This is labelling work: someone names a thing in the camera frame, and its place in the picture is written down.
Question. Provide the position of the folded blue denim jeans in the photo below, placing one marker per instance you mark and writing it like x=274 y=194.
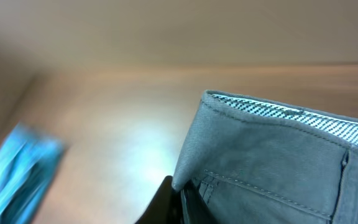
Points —
x=28 y=163

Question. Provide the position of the grey shorts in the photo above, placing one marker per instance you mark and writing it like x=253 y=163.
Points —
x=260 y=161

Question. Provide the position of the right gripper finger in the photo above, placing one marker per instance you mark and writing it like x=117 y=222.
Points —
x=165 y=206

